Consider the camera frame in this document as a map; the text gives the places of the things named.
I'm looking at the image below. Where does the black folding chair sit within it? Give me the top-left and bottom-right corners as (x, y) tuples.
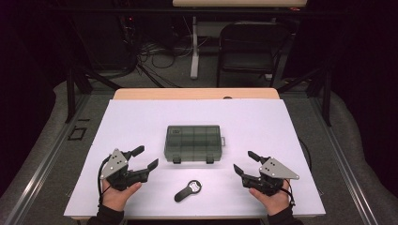
(216, 20), (291, 89)

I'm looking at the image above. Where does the bundle of floor cables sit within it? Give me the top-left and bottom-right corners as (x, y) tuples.
(133, 37), (192, 89)

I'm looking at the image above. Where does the left hand-held gripper cable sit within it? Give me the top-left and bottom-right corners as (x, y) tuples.
(97, 155), (113, 208)

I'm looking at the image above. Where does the black metal stand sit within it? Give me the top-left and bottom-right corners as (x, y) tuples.
(276, 66), (333, 128)
(64, 66), (122, 124)

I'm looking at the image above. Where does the person's right hand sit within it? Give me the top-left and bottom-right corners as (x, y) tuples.
(248, 179), (292, 217)

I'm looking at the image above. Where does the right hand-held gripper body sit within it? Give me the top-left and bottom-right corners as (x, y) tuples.
(242, 157), (300, 198)

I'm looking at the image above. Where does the wooden table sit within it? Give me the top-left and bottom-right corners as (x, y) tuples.
(70, 87), (317, 221)

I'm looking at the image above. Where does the white desk leg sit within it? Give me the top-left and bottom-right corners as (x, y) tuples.
(190, 16), (202, 81)

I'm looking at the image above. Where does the black bottle opener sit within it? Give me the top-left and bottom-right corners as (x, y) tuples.
(174, 179), (204, 203)

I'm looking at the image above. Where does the hand-held gripper cable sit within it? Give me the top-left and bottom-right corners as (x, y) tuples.
(279, 178), (297, 208)
(97, 155), (113, 208)

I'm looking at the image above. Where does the metal floor rail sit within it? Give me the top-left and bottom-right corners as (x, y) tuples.
(307, 97), (380, 225)
(2, 93), (92, 225)

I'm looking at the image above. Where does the black metal crossbar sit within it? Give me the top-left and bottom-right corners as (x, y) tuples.
(53, 7), (348, 16)

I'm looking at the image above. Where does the light wooden desk top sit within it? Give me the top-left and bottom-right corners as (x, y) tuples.
(172, 0), (309, 8)

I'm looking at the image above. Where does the grey translucent storage box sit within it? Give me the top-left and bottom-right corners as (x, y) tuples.
(163, 125), (226, 165)

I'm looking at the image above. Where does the right hand-held gripper cable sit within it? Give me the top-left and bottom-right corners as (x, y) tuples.
(279, 178), (297, 208)

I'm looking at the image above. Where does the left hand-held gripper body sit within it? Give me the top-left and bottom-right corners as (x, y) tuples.
(99, 148), (149, 192)

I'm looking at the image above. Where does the person's left hand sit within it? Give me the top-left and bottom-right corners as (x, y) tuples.
(101, 178), (143, 213)

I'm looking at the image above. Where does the black cable beside table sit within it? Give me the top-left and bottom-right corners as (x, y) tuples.
(298, 137), (314, 173)

